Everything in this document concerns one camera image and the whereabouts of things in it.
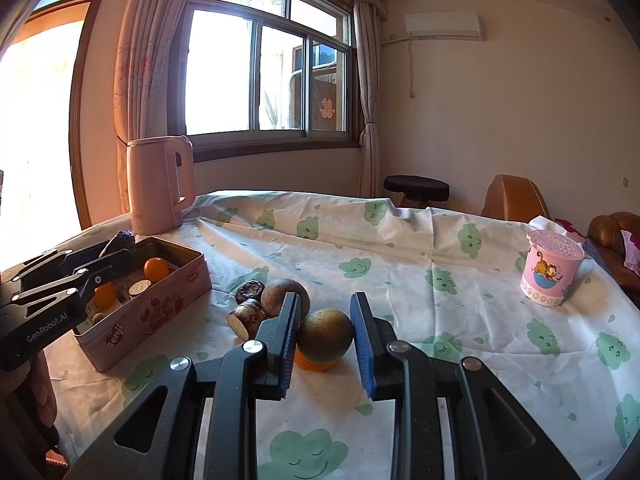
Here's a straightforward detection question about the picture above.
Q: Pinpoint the dark round stool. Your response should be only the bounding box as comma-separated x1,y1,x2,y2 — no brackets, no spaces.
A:
383,175,450,207

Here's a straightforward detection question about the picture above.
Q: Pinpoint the white tablecloth with green clouds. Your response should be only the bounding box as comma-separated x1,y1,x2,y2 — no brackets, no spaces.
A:
45,190,640,480

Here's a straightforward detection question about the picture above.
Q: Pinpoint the pink cartoon cup with lid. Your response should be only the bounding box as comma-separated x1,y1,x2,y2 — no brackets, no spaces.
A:
519,230,586,307

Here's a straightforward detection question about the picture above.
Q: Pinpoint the brown leather chair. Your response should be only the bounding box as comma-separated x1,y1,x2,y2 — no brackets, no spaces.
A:
481,174,551,224

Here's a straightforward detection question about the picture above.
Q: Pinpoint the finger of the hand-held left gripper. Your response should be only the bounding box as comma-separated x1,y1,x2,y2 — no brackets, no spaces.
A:
0,248,103,296
10,250,136,311

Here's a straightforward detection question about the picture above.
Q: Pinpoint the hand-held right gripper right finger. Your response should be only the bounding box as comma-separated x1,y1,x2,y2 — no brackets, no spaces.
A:
350,291,583,480

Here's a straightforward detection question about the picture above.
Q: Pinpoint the pink floral cushion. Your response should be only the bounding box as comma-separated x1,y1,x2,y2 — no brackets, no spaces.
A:
620,229,640,273

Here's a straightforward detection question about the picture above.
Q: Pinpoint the pink patterned curtain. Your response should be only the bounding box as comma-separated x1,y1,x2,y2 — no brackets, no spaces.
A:
112,0,202,231

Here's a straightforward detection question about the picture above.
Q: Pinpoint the large round passion fruit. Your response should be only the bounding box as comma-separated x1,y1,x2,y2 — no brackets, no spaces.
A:
261,278,311,322

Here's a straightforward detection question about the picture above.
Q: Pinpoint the dark round passion fruit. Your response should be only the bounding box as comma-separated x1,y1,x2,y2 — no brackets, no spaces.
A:
235,280,266,306

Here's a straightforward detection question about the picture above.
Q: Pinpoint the wooden balcony door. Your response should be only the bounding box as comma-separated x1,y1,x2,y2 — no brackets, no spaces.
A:
0,0,96,271

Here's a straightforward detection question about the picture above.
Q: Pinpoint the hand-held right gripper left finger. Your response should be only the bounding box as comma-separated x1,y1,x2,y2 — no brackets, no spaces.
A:
62,291,302,480

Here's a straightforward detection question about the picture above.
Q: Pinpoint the brown leather sofa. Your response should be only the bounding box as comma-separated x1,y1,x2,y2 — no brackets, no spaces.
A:
585,211,640,306

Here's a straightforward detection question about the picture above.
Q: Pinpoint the sliding glass window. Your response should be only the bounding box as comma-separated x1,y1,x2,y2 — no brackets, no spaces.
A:
172,0,363,163

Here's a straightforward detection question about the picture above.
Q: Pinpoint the pink electric kettle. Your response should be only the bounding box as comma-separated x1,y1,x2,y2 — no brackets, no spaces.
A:
125,135,197,236

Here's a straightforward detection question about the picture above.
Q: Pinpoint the pink rectangular tin box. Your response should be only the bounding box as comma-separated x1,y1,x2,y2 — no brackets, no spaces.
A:
72,236,212,373

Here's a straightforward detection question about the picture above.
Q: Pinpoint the person's left hand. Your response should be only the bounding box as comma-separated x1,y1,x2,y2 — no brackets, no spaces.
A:
0,357,57,461

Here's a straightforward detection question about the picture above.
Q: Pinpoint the beige tied curtain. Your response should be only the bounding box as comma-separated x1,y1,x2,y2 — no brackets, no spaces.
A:
352,0,383,196

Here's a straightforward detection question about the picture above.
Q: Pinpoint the dark wrinkled passion fruit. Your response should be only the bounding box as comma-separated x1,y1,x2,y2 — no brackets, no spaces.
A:
99,230,137,261

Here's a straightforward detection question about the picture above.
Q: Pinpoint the white air conditioner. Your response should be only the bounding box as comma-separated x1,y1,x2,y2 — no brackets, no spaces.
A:
404,12,486,42

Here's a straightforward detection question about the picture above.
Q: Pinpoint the air conditioner hose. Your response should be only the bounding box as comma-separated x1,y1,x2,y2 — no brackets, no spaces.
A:
382,35,416,100

